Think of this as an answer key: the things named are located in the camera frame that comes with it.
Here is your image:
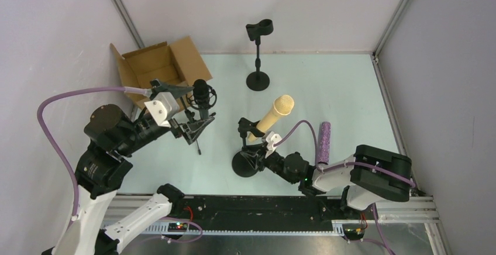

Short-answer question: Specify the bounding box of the grey slotted cable duct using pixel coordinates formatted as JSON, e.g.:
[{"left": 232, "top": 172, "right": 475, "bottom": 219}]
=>
[{"left": 147, "top": 222, "right": 350, "bottom": 239}]

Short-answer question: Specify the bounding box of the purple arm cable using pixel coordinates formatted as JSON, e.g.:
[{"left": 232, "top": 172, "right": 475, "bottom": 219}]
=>
[
  {"left": 277, "top": 119, "right": 417, "bottom": 255},
  {"left": 37, "top": 87, "right": 204, "bottom": 246}
]

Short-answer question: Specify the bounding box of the purple glitter microphone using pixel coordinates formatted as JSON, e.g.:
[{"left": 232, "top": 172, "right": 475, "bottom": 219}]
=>
[{"left": 315, "top": 122, "right": 331, "bottom": 166}]

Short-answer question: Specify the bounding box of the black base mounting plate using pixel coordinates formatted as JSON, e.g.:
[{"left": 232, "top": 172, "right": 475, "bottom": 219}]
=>
[{"left": 173, "top": 195, "right": 359, "bottom": 232}]

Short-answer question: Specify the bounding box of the beige microphone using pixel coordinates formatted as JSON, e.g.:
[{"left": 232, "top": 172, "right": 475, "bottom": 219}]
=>
[{"left": 256, "top": 94, "right": 295, "bottom": 133}]

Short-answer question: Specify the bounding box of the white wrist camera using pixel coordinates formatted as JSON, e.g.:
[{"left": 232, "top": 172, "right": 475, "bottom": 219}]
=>
[
  {"left": 144, "top": 92, "right": 180, "bottom": 128},
  {"left": 262, "top": 131, "right": 282, "bottom": 158}
]

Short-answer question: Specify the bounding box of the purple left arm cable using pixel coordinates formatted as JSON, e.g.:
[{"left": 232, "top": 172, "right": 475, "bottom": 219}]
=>
[{"left": 37, "top": 87, "right": 204, "bottom": 246}]

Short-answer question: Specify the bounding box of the right base circuit board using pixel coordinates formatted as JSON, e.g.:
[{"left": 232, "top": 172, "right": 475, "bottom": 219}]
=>
[{"left": 343, "top": 228, "right": 366, "bottom": 242}]

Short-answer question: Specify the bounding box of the black tripod shock mount stand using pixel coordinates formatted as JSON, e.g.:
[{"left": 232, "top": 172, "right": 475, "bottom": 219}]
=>
[{"left": 184, "top": 80, "right": 217, "bottom": 155}]

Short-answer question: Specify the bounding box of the left base circuit board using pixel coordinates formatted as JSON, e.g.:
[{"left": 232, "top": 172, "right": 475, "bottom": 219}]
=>
[{"left": 167, "top": 222, "right": 188, "bottom": 233}]

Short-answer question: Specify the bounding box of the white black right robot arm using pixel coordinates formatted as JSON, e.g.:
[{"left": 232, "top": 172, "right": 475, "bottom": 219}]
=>
[{"left": 232, "top": 143, "right": 416, "bottom": 211}]

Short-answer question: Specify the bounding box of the black round-base clamp stand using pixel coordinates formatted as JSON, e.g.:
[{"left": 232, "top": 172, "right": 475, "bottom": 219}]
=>
[{"left": 232, "top": 118, "right": 264, "bottom": 178}]

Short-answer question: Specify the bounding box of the base circuit board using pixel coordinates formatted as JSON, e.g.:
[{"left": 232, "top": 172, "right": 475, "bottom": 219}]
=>
[
  {"left": 343, "top": 228, "right": 366, "bottom": 242},
  {"left": 167, "top": 222, "right": 188, "bottom": 233}
]

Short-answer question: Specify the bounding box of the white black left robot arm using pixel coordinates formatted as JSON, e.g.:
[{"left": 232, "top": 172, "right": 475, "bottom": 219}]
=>
[{"left": 46, "top": 79, "right": 217, "bottom": 254}]

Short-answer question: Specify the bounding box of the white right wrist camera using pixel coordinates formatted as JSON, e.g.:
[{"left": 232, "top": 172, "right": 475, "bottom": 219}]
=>
[{"left": 262, "top": 131, "right": 282, "bottom": 158}]

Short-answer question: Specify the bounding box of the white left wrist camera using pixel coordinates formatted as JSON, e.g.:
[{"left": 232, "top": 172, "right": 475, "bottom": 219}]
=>
[{"left": 144, "top": 92, "right": 180, "bottom": 128}]

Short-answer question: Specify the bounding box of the brown cardboard box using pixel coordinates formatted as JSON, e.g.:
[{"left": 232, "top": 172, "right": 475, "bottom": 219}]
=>
[{"left": 109, "top": 36, "right": 212, "bottom": 88}]

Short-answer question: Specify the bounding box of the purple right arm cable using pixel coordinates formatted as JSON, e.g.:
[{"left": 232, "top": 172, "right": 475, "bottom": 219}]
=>
[{"left": 277, "top": 119, "right": 417, "bottom": 255}]

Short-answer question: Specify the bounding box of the black microphone orange ring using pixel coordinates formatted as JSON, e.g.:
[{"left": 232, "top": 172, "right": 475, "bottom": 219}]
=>
[{"left": 192, "top": 78, "right": 212, "bottom": 116}]

